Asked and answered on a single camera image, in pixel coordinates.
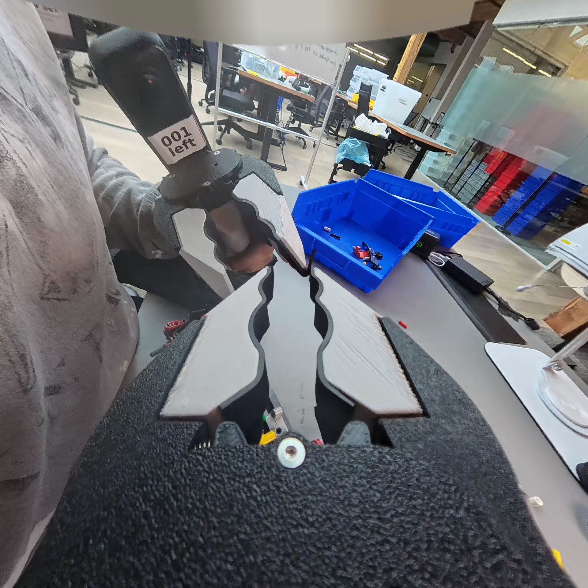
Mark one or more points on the stack of clear storage boxes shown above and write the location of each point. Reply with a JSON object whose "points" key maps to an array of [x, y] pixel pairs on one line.
{"points": [[367, 80]]}

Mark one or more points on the red toy brick connector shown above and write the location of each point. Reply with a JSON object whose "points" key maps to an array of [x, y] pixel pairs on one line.
{"points": [[174, 325]]}

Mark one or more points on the black toy brick pin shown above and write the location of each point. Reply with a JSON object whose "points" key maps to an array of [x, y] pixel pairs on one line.
{"points": [[310, 266]]}

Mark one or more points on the white sign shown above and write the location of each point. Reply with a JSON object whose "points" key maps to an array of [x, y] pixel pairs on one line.
{"points": [[55, 20]]}

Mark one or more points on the person's legs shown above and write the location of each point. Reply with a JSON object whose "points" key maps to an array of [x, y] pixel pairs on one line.
{"points": [[160, 280]]}

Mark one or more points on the black toy brick piece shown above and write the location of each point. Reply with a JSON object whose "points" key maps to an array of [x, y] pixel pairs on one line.
{"points": [[374, 261]]}

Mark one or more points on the person's torso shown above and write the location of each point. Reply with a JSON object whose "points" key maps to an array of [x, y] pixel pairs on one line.
{"points": [[46, 275]]}

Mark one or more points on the small yellow toy brick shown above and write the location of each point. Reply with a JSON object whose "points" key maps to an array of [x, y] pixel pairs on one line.
{"points": [[557, 558]]}

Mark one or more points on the toy brick assembly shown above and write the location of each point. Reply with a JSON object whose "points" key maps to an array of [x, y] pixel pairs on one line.
{"points": [[275, 415]]}

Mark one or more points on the stacks of red blue bins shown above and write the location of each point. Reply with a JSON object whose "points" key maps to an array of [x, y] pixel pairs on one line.
{"points": [[528, 193]]}

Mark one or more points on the person's left hand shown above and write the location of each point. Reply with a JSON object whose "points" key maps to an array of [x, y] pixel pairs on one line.
{"points": [[252, 261]]}

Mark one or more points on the wooden pillar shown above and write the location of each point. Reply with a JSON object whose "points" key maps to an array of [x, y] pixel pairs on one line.
{"points": [[409, 57]]}

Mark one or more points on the white storage box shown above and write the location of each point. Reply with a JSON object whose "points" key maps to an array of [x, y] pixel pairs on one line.
{"points": [[397, 101]]}

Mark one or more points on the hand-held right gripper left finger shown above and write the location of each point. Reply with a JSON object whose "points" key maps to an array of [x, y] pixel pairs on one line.
{"points": [[216, 363]]}

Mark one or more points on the black power bank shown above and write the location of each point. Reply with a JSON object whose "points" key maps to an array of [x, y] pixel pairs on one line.
{"points": [[425, 243]]}

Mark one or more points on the black office chair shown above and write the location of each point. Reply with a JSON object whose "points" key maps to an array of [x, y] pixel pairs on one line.
{"points": [[76, 59], [232, 101], [305, 110]]}

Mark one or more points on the white plastic bag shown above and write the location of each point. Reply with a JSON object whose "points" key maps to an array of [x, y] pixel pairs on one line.
{"points": [[370, 124]]}

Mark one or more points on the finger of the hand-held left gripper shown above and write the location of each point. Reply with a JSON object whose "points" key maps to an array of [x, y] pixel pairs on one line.
{"points": [[193, 239], [275, 211]]}

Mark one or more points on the black cart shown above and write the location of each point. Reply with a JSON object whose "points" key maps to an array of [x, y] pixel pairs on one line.
{"points": [[363, 172]]}

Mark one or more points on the clear round stand base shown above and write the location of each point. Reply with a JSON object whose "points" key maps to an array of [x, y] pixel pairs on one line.
{"points": [[565, 399]]}

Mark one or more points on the white mouse pad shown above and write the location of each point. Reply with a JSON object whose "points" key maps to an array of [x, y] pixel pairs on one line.
{"points": [[519, 381]]}

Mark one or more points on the person's left forearm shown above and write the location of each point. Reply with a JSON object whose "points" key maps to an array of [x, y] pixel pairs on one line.
{"points": [[124, 202]]}

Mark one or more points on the wooden office desk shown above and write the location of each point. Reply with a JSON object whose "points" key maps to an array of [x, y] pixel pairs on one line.
{"points": [[413, 133], [275, 85]]}

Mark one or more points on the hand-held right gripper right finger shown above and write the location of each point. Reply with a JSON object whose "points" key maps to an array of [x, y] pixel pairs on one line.
{"points": [[363, 363]]}

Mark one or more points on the wooden book stand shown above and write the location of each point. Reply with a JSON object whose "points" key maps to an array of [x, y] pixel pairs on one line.
{"points": [[569, 317]]}

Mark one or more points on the red toy brick piece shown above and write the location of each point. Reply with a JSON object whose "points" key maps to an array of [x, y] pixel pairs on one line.
{"points": [[360, 251]]}

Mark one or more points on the blue storage bin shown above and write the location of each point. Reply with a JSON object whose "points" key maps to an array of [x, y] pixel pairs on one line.
{"points": [[349, 216], [452, 216]]}

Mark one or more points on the black power adapter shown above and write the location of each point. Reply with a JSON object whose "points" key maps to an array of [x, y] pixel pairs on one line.
{"points": [[466, 273]]}

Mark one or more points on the blue plastic bag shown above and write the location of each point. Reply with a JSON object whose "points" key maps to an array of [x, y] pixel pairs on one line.
{"points": [[351, 151]]}

